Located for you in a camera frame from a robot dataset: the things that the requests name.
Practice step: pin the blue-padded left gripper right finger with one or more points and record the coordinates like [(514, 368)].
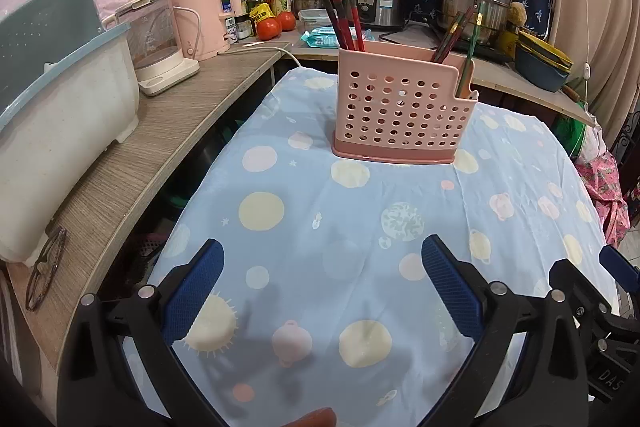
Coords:
[(548, 386)]

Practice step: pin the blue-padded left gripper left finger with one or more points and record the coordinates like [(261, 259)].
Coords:
[(96, 386)]

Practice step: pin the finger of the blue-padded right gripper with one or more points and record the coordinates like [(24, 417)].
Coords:
[(625, 274), (583, 298)]

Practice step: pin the maroon chopstick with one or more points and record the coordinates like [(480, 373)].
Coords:
[(468, 13), (449, 39)]

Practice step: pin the green chopstick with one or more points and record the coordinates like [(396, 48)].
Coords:
[(467, 56), (475, 36)]

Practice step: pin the bright red chopstick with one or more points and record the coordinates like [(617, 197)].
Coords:
[(356, 20), (344, 24)]

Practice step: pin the dark red chopstick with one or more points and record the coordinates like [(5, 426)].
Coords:
[(349, 27), (342, 37)]

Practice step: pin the left hand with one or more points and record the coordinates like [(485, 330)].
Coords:
[(325, 417)]

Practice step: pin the pink floral cloth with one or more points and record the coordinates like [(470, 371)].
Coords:
[(618, 211)]

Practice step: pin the wooden counter shelf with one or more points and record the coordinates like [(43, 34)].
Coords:
[(108, 201)]

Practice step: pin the eyeglasses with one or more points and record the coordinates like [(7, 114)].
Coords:
[(45, 268)]

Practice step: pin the blue planet-print tablecloth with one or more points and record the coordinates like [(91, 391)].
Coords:
[(323, 300)]

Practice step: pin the stacked blue yellow bowls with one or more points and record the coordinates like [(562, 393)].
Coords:
[(541, 63)]

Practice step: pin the pink perforated utensil holder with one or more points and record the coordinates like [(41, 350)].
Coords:
[(395, 105)]

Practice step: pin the white teal dish rack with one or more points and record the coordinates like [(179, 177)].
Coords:
[(68, 90)]

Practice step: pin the wet wipes pack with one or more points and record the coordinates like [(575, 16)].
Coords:
[(321, 38)]

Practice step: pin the pink electric kettle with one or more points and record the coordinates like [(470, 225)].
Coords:
[(201, 26)]

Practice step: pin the red tomato right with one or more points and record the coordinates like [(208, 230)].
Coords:
[(287, 21)]

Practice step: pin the red tomato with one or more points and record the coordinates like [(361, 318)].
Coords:
[(268, 28), (287, 21)]

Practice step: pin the red tomato left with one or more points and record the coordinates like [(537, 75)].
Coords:
[(268, 28)]

